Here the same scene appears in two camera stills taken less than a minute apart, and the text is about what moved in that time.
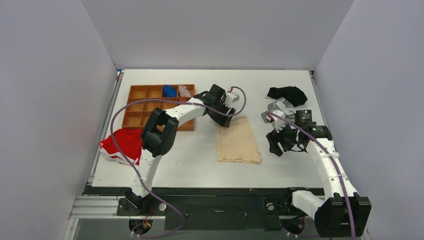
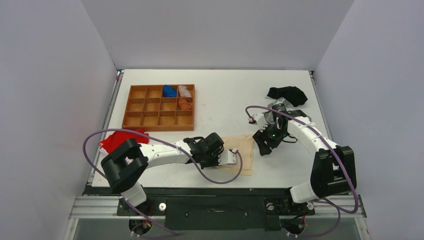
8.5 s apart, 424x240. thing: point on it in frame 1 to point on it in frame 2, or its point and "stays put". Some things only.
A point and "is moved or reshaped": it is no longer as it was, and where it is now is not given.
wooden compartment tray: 136,113 stays put
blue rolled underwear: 169,91 stays put
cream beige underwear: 236,143 is moved or reshaped
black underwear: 293,94 stays put
